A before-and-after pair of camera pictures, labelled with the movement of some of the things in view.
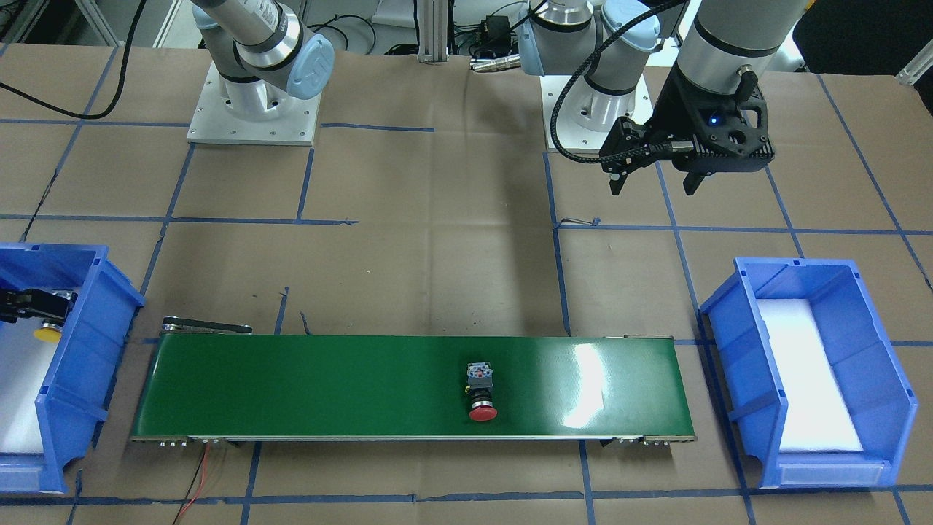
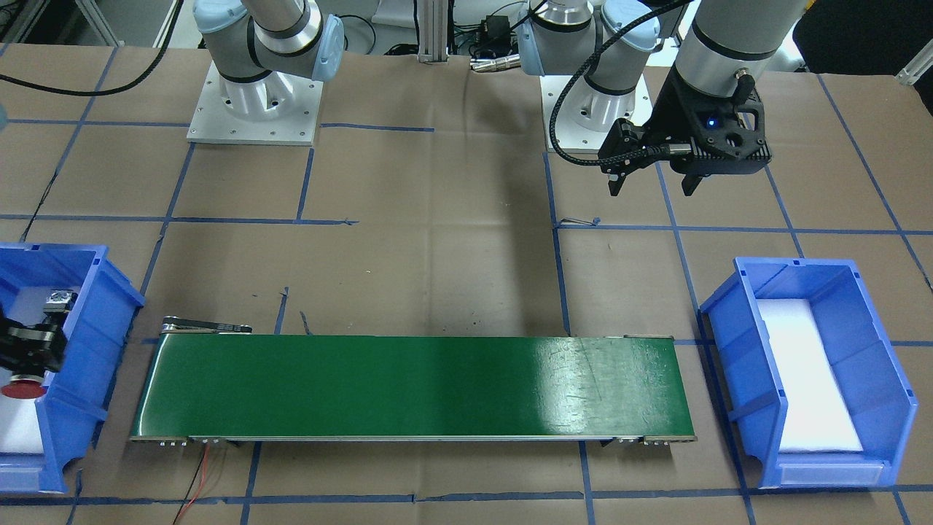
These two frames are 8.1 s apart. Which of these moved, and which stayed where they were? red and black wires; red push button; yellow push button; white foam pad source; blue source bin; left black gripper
Moved: yellow push button; red push button
Stayed: blue source bin; white foam pad source; left black gripper; red and black wires
